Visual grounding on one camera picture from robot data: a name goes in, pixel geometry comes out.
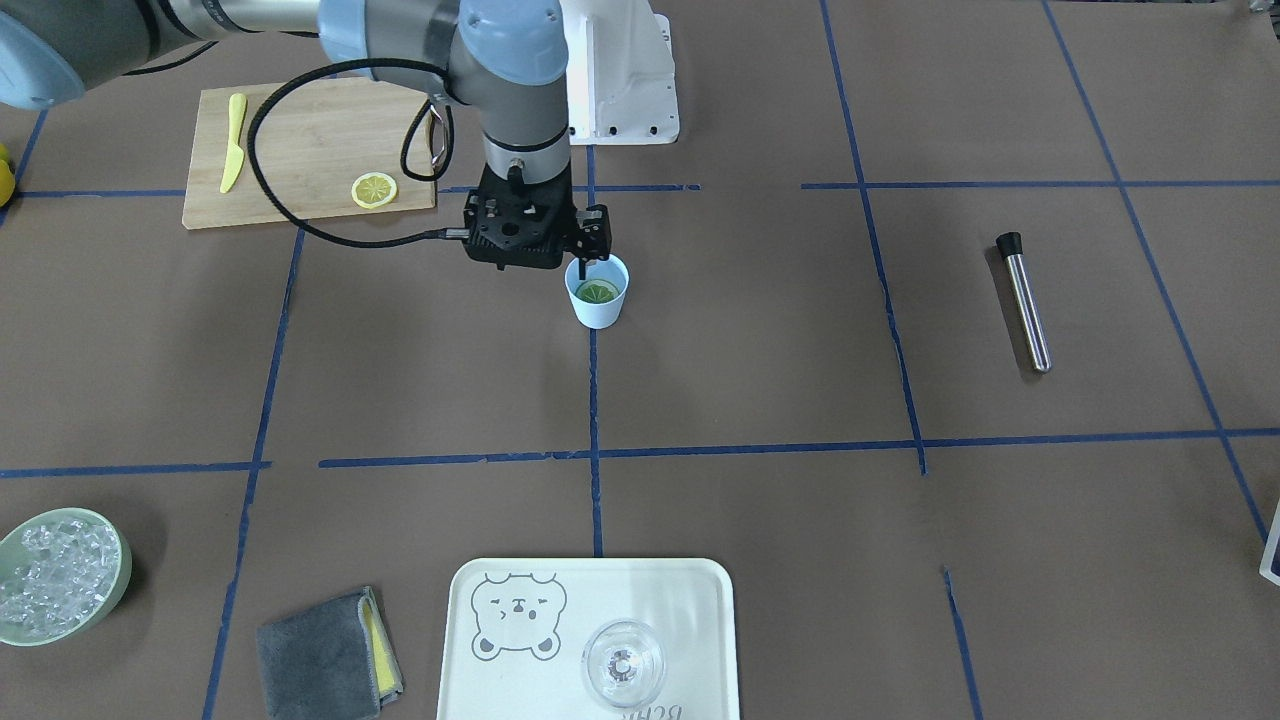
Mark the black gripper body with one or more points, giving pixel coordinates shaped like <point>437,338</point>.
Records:
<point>594,230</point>

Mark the steel muddler with black tip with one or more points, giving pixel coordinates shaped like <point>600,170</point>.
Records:
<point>1011,250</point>

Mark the yellow lemon slice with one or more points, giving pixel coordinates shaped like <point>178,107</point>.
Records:
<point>597,291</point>

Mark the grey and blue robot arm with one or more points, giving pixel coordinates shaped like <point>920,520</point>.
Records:
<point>507,60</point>

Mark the light blue cup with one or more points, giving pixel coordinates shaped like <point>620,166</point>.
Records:
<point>598,316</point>

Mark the yellow lemon at table edge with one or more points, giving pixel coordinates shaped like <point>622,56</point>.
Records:
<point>8,180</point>

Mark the wooden cutting board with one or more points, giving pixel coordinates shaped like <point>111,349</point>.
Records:
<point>312,146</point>

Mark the yellow plastic knife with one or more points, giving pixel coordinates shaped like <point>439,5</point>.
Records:
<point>234,154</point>

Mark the cream tray with bear print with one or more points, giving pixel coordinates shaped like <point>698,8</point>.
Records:
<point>516,629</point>

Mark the clear glass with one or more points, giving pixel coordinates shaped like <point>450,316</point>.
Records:
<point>623,665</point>

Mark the grey and yellow cloth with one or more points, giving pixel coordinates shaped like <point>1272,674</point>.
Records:
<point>332,661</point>

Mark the green bowl of ice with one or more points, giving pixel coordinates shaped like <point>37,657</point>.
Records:
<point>64,571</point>

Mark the white box at edge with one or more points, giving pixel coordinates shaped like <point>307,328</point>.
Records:
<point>1269,562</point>

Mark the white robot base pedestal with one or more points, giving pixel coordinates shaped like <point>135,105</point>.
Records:
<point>621,77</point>

